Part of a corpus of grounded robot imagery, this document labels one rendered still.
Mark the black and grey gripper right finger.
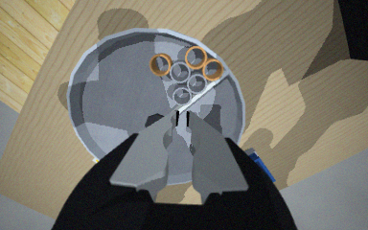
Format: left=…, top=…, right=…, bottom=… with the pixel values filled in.
left=187, top=110, right=297, bottom=230

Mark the blue square tray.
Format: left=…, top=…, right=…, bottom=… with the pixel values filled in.
left=245, top=148, right=276, bottom=182

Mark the bronze bushing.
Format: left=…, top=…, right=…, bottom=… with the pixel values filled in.
left=185, top=46, right=207, bottom=69
left=149, top=53, right=173, bottom=77
left=200, top=57, right=223, bottom=81

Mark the grey metal sleeve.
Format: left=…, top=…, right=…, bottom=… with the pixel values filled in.
left=170, top=60, right=191, bottom=83
left=172, top=82, right=192, bottom=105
left=187, top=71, right=207, bottom=94

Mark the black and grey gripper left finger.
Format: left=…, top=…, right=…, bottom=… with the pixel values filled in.
left=51, top=110, right=179, bottom=230

